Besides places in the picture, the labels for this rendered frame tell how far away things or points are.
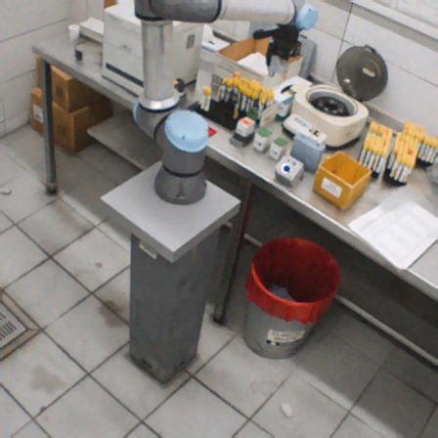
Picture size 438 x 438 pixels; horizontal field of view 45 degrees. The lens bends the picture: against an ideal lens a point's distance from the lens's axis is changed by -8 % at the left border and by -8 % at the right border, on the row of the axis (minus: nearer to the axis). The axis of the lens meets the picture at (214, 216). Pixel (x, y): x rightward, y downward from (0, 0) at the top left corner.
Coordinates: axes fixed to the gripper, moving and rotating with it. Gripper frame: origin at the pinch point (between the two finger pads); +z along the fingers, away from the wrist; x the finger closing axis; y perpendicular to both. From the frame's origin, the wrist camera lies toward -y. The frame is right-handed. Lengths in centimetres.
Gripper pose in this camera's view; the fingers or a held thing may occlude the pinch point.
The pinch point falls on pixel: (270, 72)
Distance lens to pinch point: 187.1
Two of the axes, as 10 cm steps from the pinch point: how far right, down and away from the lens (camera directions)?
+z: -1.3, 7.2, 6.8
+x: 6.3, -4.7, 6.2
